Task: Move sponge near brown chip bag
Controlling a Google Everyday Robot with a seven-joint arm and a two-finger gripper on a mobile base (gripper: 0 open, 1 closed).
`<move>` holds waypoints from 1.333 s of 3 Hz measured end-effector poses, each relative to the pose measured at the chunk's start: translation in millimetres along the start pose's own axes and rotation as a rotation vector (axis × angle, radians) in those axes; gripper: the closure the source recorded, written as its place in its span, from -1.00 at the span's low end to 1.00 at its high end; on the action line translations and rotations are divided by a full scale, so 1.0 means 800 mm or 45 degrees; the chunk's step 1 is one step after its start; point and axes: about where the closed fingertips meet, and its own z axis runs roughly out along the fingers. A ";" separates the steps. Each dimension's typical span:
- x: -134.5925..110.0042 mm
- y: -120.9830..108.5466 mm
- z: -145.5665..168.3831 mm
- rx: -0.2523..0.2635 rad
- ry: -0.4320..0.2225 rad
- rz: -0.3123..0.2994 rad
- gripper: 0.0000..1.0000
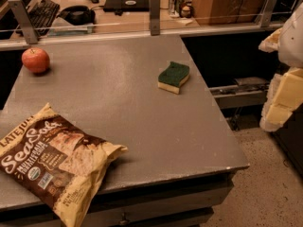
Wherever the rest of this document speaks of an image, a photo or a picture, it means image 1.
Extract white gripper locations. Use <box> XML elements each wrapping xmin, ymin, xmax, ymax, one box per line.
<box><xmin>258</xmin><ymin>3</ymin><xmax>303</xmax><ymax>131</ymax></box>

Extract green and yellow sponge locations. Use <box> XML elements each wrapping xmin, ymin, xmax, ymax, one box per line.
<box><xmin>158</xmin><ymin>61</ymin><xmax>190</xmax><ymax>95</ymax></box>

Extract brown chip bag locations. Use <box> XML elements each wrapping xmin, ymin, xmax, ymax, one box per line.
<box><xmin>0</xmin><ymin>105</ymin><xmax>128</xmax><ymax>227</ymax></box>

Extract grey metal shelf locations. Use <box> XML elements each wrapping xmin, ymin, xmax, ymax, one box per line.
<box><xmin>209</xmin><ymin>77</ymin><xmax>269</xmax><ymax>109</ymax></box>

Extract wooden box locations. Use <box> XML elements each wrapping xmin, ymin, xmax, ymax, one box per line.
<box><xmin>192</xmin><ymin>0</ymin><xmax>265</xmax><ymax>26</ymax></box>

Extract small round figurine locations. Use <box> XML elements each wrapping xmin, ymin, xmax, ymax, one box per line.
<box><xmin>181</xmin><ymin>6</ymin><xmax>192</xmax><ymax>18</ymax></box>

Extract metal can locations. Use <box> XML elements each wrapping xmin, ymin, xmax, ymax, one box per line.
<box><xmin>169</xmin><ymin>0</ymin><xmax>184</xmax><ymax>16</ymax></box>

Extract grey drawer front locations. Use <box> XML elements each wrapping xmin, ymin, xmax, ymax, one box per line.
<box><xmin>0</xmin><ymin>172</ymin><xmax>236</xmax><ymax>227</ymax></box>

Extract black laptop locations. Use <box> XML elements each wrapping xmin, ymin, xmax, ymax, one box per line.
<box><xmin>103</xmin><ymin>0</ymin><xmax>150</xmax><ymax>12</ymax></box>

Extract black headphones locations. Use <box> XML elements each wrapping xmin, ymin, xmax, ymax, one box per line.
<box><xmin>59</xmin><ymin>6</ymin><xmax>96</xmax><ymax>26</ymax></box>

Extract black keyboard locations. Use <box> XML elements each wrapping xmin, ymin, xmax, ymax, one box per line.
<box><xmin>27</xmin><ymin>0</ymin><xmax>60</xmax><ymax>36</ymax></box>

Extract red apple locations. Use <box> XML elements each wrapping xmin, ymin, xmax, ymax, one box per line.
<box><xmin>22</xmin><ymin>47</ymin><xmax>50</xmax><ymax>74</ymax></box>

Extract right metal rail bracket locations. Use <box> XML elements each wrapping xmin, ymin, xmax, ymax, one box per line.
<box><xmin>258</xmin><ymin>0</ymin><xmax>277</xmax><ymax>27</ymax></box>

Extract metal rail bracket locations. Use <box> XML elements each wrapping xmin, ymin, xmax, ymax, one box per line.
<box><xmin>9</xmin><ymin>0</ymin><xmax>39</xmax><ymax>44</ymax></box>
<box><xmin>149</xmin><ymin>0</ymin><xmax>160</xmax><ymax>36</ymax></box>
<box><xmin>258</xmin><ymin>0</ymin><xmax>277</xmax><ymax>27</ymax></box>

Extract middle metal rail bracket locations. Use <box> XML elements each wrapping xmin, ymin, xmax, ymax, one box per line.
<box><xmin>149</xmin><ymin>0</ymin><xmax>160</xmax><ymax>36</ymax></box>

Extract left metal rail bracket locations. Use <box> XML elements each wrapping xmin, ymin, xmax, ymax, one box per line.
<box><xmin>9</xmin><ymin>0</ymin><xmax>39</xmax><ymax>44</ymax></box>

